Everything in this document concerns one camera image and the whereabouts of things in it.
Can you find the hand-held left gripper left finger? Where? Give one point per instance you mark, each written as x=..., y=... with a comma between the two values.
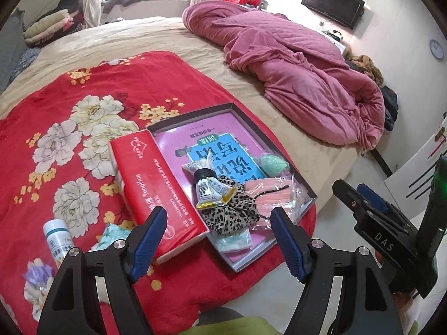
x=152, y=232

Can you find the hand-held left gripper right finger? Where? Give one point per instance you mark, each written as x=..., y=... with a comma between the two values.
x=284, y=237

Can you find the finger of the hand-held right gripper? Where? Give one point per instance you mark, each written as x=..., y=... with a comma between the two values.
x=347, y=197
x=373, y=199

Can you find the pink pack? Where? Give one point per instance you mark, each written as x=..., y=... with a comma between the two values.
x=272, y=192

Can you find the green floral tissue packet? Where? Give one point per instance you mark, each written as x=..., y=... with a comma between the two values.
x=234, y=242

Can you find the leopard print scrunchie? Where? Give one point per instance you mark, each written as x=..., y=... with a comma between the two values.
x=230, y=216

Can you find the yellow white tube black cap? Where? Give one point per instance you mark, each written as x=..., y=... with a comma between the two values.
x=209, y=192

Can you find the mint green sponge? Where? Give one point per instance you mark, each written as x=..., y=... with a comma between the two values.
x=274, y=164

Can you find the dark cardboard box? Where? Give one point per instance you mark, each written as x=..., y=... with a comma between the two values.
x=192, y=121

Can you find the person's right hand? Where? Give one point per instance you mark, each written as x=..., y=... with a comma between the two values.
x=405, y=291

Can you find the teal tissue packet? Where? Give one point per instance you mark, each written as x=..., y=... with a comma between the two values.
x=113, y=235

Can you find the white board with dark lines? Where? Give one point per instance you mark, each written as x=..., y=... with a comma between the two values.
x=415, y=171

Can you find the red tissue pack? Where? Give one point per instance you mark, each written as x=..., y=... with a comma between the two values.
x=150, y=181

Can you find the pink book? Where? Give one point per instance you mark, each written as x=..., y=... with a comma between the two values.
x=174, y=143

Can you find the dark clothes heap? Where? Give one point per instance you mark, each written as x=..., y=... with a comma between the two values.
x=389, y=106

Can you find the white medicine bottle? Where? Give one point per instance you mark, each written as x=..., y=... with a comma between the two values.
x=57, y=240

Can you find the green garment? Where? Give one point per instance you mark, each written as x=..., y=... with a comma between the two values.
x=227, y=324

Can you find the purple item in clear bag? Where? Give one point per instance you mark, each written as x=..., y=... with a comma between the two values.
x=35, y=274

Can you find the pink quilt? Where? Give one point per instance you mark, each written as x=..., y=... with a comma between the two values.
x=297, y=76

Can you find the brown clothes heap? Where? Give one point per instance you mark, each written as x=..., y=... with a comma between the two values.
x=365, y=66

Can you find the red floral blanket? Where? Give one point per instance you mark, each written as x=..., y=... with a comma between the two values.
x=52, y=111

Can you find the white cabinet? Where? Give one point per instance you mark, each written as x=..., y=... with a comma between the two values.
x=331, y=40

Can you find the bed with beige sheet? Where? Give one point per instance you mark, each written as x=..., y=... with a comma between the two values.
x=157, y=38

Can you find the pile of folded clothes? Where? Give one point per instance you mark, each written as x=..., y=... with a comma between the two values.
x=45, y=26

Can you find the grey pillow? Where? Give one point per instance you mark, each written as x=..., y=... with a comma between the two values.
x=10, y=45

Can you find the round wall clock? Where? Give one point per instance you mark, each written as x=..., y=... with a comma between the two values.
x=436, y=49

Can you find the black wall television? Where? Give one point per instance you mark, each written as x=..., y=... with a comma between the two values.
x=331, y=3

